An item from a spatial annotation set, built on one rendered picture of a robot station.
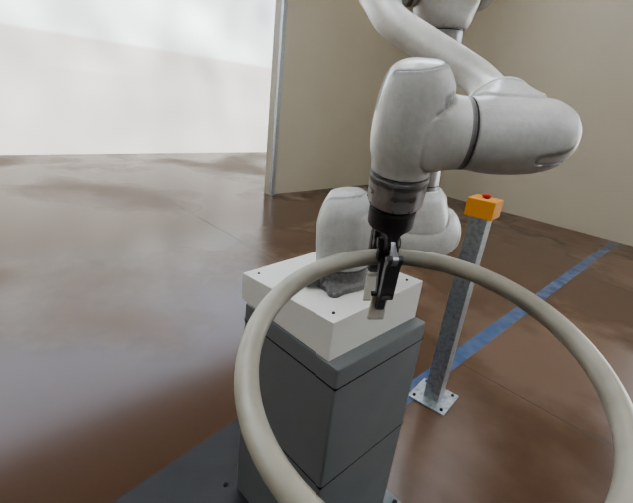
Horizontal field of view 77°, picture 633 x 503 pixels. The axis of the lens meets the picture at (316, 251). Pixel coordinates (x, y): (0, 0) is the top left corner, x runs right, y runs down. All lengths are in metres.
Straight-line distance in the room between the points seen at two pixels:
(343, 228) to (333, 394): 0.42
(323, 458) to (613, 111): 6.21
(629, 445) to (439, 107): 0.44
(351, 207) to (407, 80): 0.55
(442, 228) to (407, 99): 0.60
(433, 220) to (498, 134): 0.52
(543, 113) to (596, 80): 6.28
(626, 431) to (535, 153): 0.35
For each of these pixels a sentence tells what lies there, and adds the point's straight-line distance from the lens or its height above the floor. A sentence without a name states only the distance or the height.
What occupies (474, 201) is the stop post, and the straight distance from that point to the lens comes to 1.83.
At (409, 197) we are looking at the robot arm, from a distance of 0.61.
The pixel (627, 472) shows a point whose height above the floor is 1.08.
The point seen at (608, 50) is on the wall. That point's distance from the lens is 6.94.
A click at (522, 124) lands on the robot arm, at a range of 0.61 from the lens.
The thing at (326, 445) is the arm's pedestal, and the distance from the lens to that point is 1.16.
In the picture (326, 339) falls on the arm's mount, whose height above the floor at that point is 0.86.
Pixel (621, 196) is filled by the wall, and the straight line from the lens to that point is 6.79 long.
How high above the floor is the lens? 1.40
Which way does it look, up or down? 21 degrees down
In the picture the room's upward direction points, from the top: 7 degrees clockwise
